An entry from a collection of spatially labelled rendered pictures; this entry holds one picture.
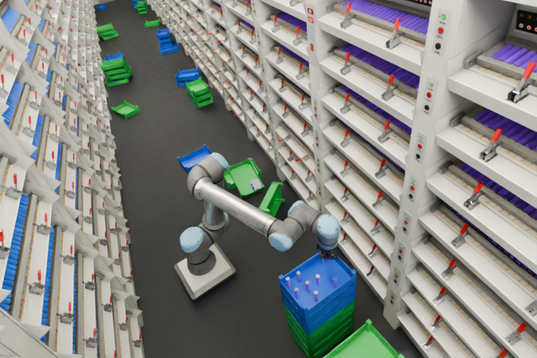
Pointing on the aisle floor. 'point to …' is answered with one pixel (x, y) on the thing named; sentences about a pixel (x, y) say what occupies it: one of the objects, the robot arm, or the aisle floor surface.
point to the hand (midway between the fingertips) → (325, 252)
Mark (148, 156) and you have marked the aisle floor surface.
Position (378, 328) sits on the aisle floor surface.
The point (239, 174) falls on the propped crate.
